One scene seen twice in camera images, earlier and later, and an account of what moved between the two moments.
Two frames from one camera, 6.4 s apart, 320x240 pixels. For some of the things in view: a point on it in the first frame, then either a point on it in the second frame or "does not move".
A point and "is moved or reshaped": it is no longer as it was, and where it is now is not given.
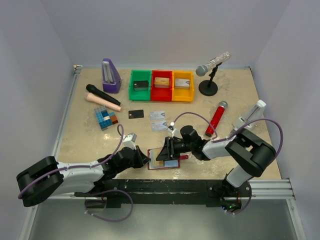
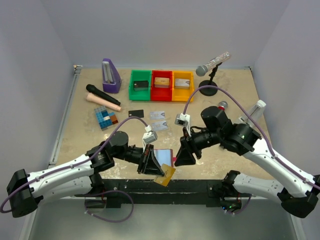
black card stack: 139,85 does not move
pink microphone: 103,102 does not move
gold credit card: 153,153 is moved or reshaped
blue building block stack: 105,119 does not move
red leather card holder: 154,163 is moved or reshaped
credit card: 159,126 does not move
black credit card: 136,114 does not move
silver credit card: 156,115 does not move
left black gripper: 137,157 to 144,161
